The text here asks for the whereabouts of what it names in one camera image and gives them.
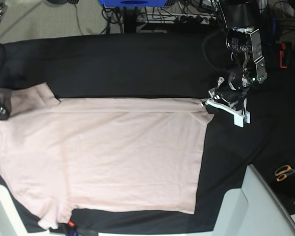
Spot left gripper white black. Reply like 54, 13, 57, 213
201, 76, 251, 127

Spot pink T-shirt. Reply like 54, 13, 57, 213
0, 83, 213, 229

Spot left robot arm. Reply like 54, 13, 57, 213
202, 0, 267, 127

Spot black table cloth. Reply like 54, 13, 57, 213
0, 33, 295, 235

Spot red black tool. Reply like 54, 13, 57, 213
279, 42, 293, 69

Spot white power strip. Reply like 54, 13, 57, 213
137, 13, 216, 25

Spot orange black clamp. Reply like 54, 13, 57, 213
49, 220, 99, 236

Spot blue box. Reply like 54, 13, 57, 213
99, 0, 167, 7

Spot orange handled scissors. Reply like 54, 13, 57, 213
275, 165, 295, 182

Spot white table frame left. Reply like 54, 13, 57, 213
0, 185, 28, 236

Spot white table frame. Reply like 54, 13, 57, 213
0, 185, 28, 236
212, 164, 295, 236

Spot white table frame right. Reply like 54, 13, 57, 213
212, 164, 295, 236

